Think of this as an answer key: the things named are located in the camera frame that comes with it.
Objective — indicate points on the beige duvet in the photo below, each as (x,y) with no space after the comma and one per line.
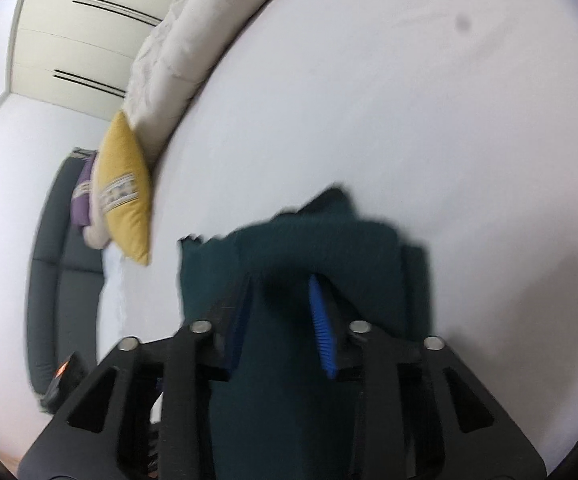
(179,50)

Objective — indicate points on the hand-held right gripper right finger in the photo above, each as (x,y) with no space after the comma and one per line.
(321,325)

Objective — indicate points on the white wardrobe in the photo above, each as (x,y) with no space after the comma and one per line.
(74,35)

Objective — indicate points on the purple pillow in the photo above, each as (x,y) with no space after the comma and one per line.
(83,200)

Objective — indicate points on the dark green sweater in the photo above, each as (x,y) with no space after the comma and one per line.
(279,260)

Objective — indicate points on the beige pillow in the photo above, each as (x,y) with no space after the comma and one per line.
(96,232)

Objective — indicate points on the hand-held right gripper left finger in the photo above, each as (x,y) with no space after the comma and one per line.
(189,360)

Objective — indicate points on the grey headboard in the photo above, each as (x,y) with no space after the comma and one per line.
(54,285)

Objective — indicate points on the yellow patterned pillow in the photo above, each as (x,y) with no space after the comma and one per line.
(121,185)

